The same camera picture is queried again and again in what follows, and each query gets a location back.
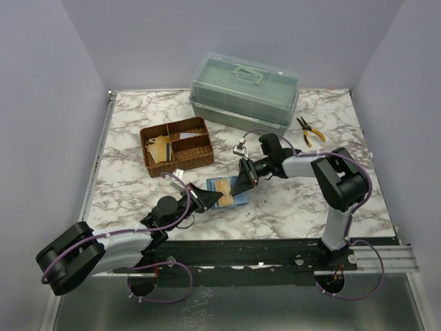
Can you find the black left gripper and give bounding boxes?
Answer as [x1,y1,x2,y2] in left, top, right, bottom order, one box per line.
[166,183,223,232]

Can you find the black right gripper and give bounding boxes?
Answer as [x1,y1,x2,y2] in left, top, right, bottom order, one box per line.
[232,157,272,197]

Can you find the blue leather card holder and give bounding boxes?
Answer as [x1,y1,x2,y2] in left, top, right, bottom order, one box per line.
[206,177,249,210]

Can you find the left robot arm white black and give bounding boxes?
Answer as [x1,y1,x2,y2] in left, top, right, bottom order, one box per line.
[36,183,223,296]

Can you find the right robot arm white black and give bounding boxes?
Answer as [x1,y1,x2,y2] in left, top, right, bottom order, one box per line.
[230,133,372,270]

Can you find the white card in basket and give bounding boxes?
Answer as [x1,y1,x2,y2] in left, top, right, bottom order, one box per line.
[179,132,200,139]

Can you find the brown wicker divided basket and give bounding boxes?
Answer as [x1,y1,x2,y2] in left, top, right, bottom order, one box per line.
[140,117,214,178]

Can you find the green plastic storage box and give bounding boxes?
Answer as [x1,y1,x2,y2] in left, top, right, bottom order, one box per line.
[189,52,300,136]

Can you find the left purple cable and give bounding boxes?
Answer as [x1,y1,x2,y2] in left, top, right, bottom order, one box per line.
[41,172,194,305]

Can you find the purple cable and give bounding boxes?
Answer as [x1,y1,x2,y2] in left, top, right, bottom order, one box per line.
[242,129,387,301]
[41,172,194,305]

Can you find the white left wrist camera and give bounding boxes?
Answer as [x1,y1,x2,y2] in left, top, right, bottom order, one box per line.
[170,168,186,193]

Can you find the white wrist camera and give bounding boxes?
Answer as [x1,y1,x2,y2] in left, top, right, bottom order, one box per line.
[170,168,186,193]
[233,138,248,158]

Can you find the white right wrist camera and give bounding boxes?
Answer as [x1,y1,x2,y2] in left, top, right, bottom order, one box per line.
[233,138,248,158]

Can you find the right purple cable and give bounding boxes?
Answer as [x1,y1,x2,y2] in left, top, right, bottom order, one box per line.
[242,129,387,301]

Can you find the yellow handled pliers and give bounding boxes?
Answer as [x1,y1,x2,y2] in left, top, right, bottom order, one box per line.
[296,117,327,148]

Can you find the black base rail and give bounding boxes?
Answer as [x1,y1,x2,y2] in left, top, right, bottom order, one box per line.
[116,239,358,292]

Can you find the left aluminium side rail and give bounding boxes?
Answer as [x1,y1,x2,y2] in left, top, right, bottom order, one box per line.
[76,91,118,222]

